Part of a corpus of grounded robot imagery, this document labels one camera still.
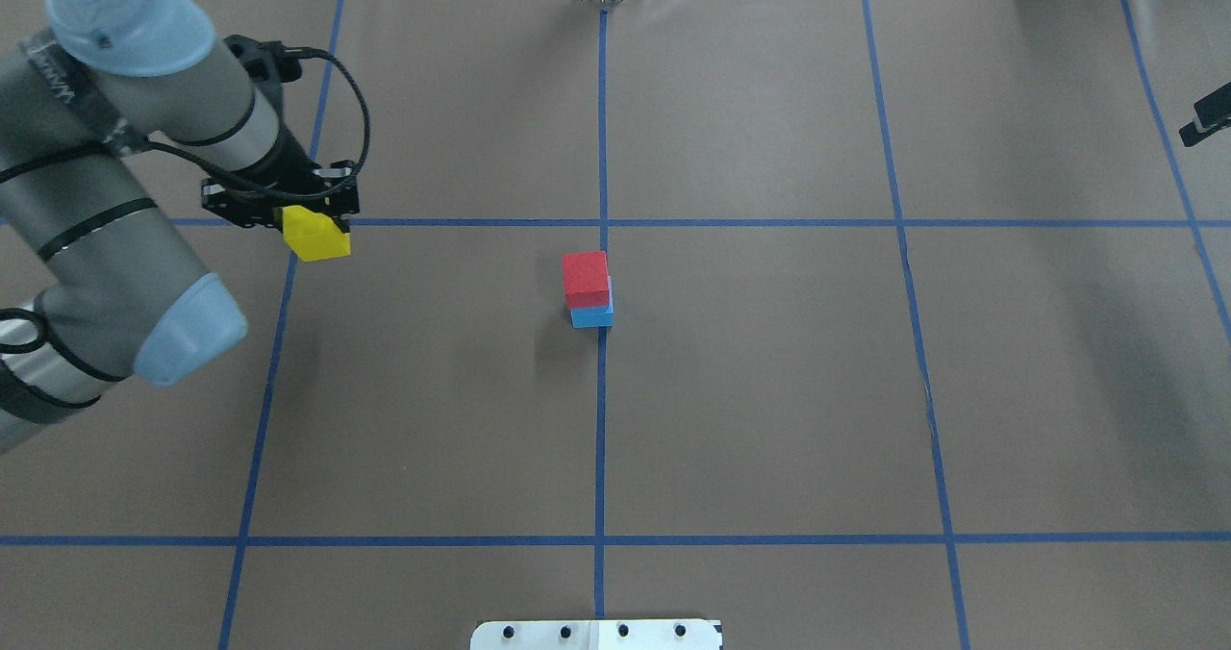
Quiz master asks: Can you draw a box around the brown table mat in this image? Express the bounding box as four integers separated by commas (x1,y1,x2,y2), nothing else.
2,0,1229,649

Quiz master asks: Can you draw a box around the red foam block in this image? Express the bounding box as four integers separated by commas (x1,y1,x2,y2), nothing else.
560,250,613,310

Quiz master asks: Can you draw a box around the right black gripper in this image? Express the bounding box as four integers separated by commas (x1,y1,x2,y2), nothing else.
1179,82,1231,146

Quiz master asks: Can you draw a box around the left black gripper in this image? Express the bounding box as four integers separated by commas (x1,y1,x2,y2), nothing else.
199,161,361,233

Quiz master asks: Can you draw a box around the yellow foam block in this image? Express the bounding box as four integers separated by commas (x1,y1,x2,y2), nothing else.
279,206,352,262

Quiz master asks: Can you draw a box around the white mounting plate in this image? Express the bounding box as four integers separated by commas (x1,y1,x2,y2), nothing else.
469,618,724,649

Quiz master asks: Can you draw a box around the blue foam block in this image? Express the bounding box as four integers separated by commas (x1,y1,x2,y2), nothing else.
567,302,616,329

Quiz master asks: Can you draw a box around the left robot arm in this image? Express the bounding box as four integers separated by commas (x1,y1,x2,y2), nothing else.
1,0,372,451

